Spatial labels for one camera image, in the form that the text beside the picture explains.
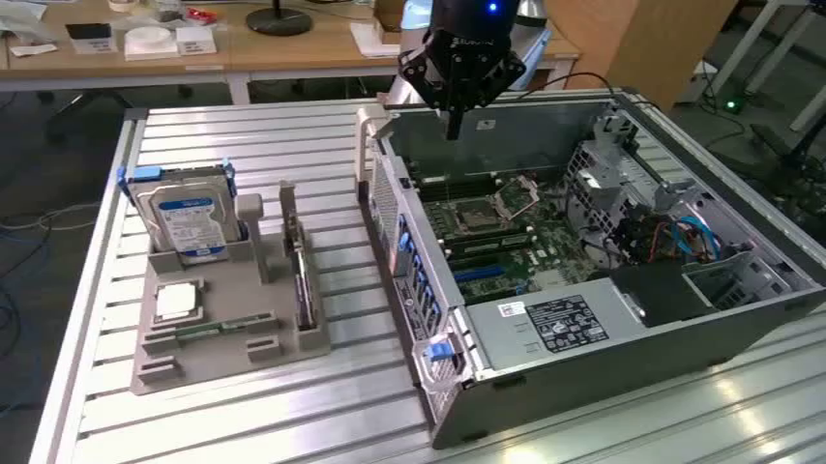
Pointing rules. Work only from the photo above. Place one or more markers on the CPU socket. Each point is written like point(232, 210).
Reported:
point(480, 215)

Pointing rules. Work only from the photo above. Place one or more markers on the green motherboard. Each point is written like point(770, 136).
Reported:
point(548, 261)

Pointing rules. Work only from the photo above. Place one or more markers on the black RAM slot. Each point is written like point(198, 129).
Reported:
point(483, 238)
point(489, 249)

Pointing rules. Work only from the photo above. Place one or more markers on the grey printed parts rack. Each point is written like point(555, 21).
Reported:
point(245, 309)

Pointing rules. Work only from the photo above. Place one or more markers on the hard disk in blue carrier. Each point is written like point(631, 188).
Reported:
point(186, 212)

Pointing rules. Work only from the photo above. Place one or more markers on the white labelled box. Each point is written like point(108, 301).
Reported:
point(194, 41)

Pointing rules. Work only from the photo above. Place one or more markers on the white paper slip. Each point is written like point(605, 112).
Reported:
point(32, 49)

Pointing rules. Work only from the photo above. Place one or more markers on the green graphics card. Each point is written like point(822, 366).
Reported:
point(303, 290)

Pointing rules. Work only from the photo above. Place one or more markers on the blue case latch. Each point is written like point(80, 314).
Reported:
point(439, 350)

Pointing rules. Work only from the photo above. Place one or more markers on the white tape roll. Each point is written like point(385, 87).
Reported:
point(121, 5)

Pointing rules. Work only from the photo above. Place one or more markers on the red packet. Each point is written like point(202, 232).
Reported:
point(200, 15)

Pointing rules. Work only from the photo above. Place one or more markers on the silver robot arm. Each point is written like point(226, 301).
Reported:
point(407, 89)

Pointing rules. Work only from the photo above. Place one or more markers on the silver CPU chip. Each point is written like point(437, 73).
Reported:
point(174, 302)

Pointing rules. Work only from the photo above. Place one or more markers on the metal socket cover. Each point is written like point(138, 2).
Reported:
point(516, 195)

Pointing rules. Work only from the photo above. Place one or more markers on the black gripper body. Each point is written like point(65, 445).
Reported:
point(473, 24)

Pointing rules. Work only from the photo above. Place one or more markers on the green RAM stick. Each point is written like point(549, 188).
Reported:
point(206, 330)

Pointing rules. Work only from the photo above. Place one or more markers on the black plastic shroud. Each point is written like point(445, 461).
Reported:
point(657, 295)

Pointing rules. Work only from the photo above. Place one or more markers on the wooden desk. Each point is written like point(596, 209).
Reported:
point(289, 53)

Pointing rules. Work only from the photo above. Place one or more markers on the white box with black top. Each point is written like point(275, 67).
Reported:
point(90, 36)

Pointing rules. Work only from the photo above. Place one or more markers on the device with green light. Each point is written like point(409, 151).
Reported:
point(731, 104)

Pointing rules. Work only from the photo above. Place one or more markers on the metal disk bay cage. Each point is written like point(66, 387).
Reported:
point(605, 193)

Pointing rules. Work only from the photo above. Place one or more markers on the grey open PC case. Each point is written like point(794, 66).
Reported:
point(580, 362)

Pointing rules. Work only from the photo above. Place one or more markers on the white booklet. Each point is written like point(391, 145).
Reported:
point(373, 41)

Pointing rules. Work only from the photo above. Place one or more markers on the white box with round dish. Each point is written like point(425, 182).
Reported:
point(150, 43)

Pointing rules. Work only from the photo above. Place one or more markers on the white desk frame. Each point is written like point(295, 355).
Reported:
point(755, 48)

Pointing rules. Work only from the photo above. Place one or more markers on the grey power supply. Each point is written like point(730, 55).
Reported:
point(516, 333)

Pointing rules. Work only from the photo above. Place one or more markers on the wooden cabinet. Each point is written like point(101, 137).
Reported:
point(644, 48)

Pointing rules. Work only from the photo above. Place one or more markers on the black stand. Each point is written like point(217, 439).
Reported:
point(787, 145)

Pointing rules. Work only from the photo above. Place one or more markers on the black lamp base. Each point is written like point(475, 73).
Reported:
point(279, 21)

